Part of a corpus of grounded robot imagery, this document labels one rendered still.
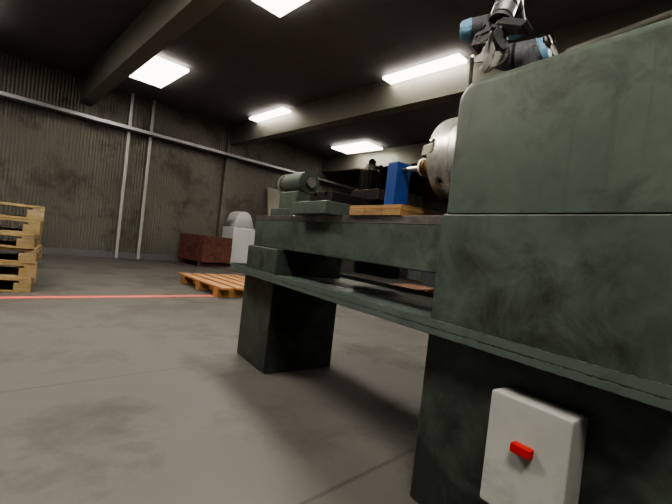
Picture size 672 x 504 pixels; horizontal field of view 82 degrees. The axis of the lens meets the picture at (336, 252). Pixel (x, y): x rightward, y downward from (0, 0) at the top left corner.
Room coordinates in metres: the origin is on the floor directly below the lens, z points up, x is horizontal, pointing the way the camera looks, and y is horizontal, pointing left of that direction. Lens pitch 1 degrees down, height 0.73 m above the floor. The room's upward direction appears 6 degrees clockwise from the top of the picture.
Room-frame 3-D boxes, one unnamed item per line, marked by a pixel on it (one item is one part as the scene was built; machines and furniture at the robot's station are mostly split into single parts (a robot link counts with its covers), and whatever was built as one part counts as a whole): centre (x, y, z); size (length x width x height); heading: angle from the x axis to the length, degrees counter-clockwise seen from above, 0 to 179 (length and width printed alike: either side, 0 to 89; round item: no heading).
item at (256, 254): (2.37, 0.25, 0.34); 0.44 x 0.40 x 0.68; 125
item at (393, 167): (1.65, -0.23, 1.00); 0.08 x 0.06 x 0.23; 125
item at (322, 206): (1.95, -0.06, 0.89); 0.53 x 0.30 x 0.06; 125
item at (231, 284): (5.12, 1.34, 0.06); 1.40 x 0.94 x 0.12; 44
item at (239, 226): (9.24, 2.34, 0.65); 0.64 x 0.54 x 1.30; 134
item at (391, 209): (1.60, -0.27, 0.88); 0.36 x 0.30 x 0.04; 125
